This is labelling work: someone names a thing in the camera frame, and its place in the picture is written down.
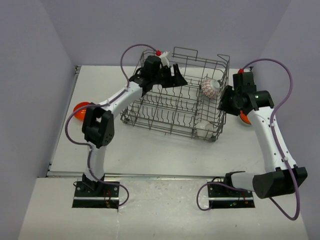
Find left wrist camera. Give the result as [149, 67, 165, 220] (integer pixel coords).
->
[140, 50, 170, 78]

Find purple cable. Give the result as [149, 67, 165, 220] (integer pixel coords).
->
[64, 44, 162, 207]
[196, 58, 301, 221]

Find small white bowl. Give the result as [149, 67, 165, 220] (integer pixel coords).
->
[195, 120, 214, 139]

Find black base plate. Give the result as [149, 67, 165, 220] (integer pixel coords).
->
[73, 181, 119, 199]
[207, 184, 253, 199]

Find grey wire dish rack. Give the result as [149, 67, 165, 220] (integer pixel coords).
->
[120, 47, 230, 142]

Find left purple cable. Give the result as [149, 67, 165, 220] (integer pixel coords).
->
[64, 44, 162, 207]

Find large orange bowl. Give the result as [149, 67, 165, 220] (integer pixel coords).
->
[73, 101, 90, 121]

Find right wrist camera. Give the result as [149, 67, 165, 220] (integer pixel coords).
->
[233, 70, 257, 95]

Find red patterned white bowl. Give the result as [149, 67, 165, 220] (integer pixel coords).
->
[201, 78, 221, 98]

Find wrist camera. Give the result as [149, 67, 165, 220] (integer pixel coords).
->
[233, 70, 257, 95]
[140, 50, 170, 78]

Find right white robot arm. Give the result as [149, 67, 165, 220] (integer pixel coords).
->
[218, 85, 308, 199]

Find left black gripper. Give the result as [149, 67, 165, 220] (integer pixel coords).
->
[151, 64, 187, 89]

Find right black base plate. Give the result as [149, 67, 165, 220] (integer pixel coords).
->
[207, 184, 253, 199]

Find small orange bowl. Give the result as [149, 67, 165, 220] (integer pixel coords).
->
[239, 110, 251, 125]

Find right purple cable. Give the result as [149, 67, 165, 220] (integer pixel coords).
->
[196, 58, 301, 221]

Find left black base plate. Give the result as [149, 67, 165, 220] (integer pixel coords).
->
[73, 181, 119, 199]

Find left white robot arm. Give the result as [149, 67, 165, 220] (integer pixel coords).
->
[82, 63, 188, 197]

